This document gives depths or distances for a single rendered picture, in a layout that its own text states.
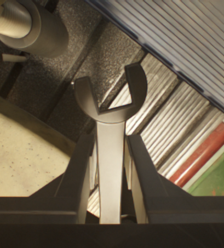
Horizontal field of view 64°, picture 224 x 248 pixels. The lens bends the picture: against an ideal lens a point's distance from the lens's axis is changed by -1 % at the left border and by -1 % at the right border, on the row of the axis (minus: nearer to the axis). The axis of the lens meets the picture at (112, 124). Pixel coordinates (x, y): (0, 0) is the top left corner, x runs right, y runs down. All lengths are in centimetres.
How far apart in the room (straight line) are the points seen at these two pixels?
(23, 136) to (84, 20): 26
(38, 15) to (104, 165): 21
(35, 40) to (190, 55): 35
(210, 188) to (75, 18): 56
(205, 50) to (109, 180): 41
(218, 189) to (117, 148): 51
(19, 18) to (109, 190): 21
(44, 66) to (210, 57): 39
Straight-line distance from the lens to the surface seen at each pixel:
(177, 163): 49
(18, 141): 25
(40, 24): 28
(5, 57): 37
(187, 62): 49
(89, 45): 42
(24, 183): 28
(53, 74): 42
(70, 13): 42
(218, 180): 62
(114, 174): 17
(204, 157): 54
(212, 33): 52
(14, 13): 25
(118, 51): 40
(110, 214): 19
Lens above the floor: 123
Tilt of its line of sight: 72 degrees down
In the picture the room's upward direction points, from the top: 177 degrees clockwise
